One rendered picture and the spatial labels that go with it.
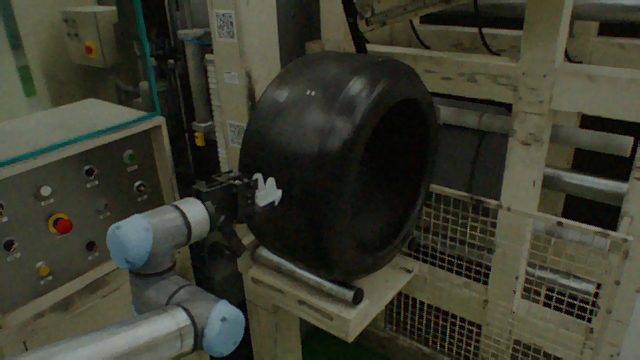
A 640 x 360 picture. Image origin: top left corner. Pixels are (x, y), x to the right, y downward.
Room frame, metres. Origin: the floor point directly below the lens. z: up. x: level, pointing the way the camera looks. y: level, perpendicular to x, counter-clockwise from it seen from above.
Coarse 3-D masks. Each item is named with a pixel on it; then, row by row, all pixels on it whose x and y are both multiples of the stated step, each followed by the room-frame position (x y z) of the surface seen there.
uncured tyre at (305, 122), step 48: (288, 96) 1.01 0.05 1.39; (336, 96) 0.95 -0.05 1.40; (384, 96) 0.99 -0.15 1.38; (288, 144) 0.92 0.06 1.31; (336, 144) 0.89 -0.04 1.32; (384, 144) 1.35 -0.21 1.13; (432, 144) 1.18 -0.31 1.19; (288, 192) 0.88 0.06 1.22; (336, 192) 0.86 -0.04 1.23; (384, 192) 1.28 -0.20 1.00; (288, 240) 0.89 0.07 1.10; (336, 240) 0.86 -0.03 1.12; (384, 240) 1.15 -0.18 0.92
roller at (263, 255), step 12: (264, 252) 1.12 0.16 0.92; (276, 264) 1.08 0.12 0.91; (288, 264) 1.06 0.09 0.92; (300, 276) 1.02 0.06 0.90; (312, 276) 1.00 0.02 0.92; (324, 288) 0.97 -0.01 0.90; (336, 288) 0.95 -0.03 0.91; (348, 288) 0.94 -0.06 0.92; (360, 288) 0.94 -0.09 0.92; (348, 300) 0.93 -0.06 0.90; (360, 300) 0.93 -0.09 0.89
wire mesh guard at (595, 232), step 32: (448, 192) 1.28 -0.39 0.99; (576, 224) 1.06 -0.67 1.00; (576, 256) 1.05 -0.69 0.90; (448, 288) 1.27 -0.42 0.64; (480, 288) 1.21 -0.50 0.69; (512, 288) 1.15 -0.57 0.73; (544, 288) 1.09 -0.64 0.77; (416, 320) 1.34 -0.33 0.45; (576, 320) 1.03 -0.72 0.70; (608, 320) 0.98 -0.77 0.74; (416, 352) 1.32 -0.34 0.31; (480, 352) 1.19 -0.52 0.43; (512, 352) 1.13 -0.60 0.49
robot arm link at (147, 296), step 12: (132, 276) 0.62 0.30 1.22; (144, 276) 0.61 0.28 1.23; (156, 276) 0.61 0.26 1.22; (168, 276) 0.63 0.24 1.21; (132, 288) 0.62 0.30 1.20; (144, 288) 0.61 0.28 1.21; (156, 288) 0.60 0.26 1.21; (168, 288) 0.60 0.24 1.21; (132, 300) 0.62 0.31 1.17; (144, 300) 0.60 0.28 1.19; (156, 300) 0.59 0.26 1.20; (144, 312) 0.60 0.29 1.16
